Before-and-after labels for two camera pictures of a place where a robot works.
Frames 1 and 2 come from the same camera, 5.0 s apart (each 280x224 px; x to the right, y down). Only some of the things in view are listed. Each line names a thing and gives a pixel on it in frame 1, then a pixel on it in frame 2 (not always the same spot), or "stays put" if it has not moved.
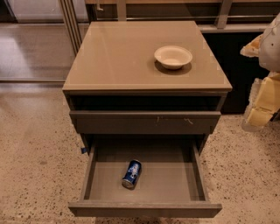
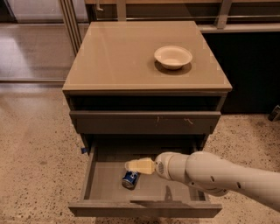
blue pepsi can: [131, 174] stays put
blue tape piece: [83, 150] stays put
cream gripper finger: [263, 102] to [170, 164]
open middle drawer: [145, 177] stays put
